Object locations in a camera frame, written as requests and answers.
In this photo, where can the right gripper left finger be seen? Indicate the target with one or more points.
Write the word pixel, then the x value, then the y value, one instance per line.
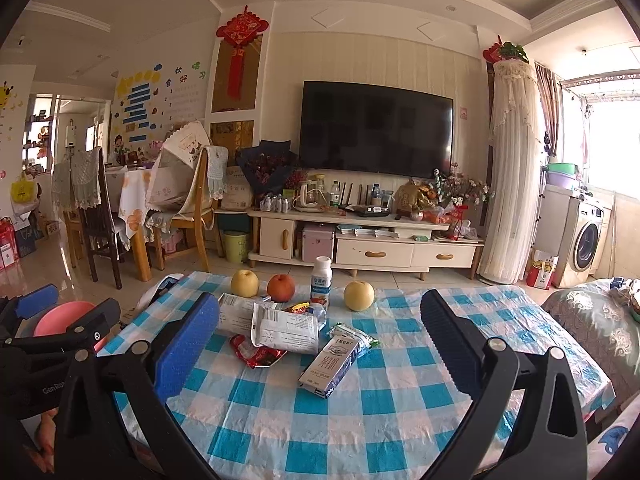
pixel 92 441

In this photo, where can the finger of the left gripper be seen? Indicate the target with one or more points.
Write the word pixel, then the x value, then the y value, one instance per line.
pixel 110 314
pixel 15 310

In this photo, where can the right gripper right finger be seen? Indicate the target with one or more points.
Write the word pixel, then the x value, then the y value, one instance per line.
pixel 548 439

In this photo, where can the pink plastic basin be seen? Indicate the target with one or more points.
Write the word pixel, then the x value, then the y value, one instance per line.
pixel 62 317

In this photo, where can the large red snack bag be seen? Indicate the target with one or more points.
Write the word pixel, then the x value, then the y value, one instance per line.
pixel 255 357

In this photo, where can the white printed paper leaflet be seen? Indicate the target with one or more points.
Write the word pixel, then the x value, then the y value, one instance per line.
pixel 283 330

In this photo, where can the yellow red snack wrapper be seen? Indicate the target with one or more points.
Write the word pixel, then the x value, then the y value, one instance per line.
pixel 301 308

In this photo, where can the green white snack wrapper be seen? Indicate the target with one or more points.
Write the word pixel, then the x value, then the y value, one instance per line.
pixel 365 342

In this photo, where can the white blue milk carton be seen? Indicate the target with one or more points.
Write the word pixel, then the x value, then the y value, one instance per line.
pixel 327 370

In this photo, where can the person left hand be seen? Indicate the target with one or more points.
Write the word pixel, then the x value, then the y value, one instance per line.
pixel 43 456

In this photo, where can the red gift boxes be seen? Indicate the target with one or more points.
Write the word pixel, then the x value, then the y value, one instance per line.
pixel 8 248

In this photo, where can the dark wooden chair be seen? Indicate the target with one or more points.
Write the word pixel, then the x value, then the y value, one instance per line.
pixel 99 226

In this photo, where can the dining table with cloth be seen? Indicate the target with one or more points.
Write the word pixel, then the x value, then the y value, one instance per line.
pixel 127 190

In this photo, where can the light wooden chair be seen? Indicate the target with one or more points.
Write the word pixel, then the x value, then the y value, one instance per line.
pixel 204 184

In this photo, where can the left yellow pear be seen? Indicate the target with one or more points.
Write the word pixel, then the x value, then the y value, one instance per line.
pixel 245 283

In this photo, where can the yellow pear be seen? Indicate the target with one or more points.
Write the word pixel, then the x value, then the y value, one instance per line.
pixel 245 283
pixel 358 296

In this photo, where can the green waste bin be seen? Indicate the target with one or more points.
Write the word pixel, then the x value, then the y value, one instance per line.
pixel 235 246

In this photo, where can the white washing machine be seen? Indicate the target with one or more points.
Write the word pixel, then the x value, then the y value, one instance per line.
pixel 582 242

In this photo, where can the red apple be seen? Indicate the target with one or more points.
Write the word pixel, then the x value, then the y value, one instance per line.
pixel 281 288

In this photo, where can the covered standing air conditioner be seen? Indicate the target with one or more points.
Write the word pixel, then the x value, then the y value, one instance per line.
pixel 515 173

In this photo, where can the blue checkered tablecloth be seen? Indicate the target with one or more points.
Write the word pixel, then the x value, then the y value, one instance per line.
pixel 390 416

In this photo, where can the white yogurt drink bottle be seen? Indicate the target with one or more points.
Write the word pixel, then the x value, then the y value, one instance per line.
pixel 321 281

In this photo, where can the dark wrapped flower bouquet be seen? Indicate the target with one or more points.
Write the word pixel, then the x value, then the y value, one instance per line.
pixel 267 166

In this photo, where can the right yellow pear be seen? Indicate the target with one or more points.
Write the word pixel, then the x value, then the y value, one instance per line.
pixel 358 296

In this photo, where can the pink storage box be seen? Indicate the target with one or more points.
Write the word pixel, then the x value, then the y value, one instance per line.
pixel 318 241

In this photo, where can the cream TV cabinet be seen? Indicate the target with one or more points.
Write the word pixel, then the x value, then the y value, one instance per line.
pixel 380 244

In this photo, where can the red Chinese knot ornament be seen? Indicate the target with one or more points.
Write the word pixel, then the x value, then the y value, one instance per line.
pixel 243 34

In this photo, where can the black flat television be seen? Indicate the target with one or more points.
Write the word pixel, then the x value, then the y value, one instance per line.
pixel 376 129

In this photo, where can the giraffe height wall sticker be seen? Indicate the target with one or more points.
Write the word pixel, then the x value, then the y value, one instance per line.
pixel 5 94

